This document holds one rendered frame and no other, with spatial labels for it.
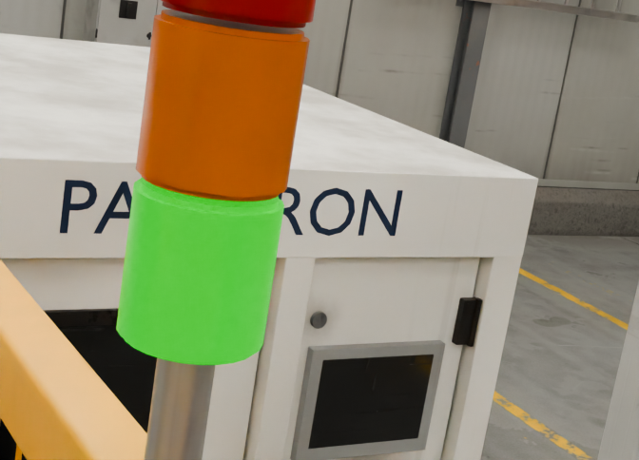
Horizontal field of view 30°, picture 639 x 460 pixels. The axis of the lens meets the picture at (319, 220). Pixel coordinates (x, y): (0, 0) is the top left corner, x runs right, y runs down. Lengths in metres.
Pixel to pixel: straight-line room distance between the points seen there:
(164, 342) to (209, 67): 0.09
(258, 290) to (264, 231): 0.02
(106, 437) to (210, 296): 0.11
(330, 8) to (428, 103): 1.22
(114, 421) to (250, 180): 0.15
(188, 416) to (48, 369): 0.14
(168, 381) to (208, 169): 0.08
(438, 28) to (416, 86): 0.49
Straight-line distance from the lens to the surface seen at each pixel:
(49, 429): 0.51
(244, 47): 0.36
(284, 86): 0.37
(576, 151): 10.77
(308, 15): 0.38
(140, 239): 0.38
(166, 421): 0.41
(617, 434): 3.13
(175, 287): 0.38
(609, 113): 10.91
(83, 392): 0.51
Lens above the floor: 2.30
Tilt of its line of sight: 14 degrees down
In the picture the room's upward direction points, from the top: 9 degrees clockwise
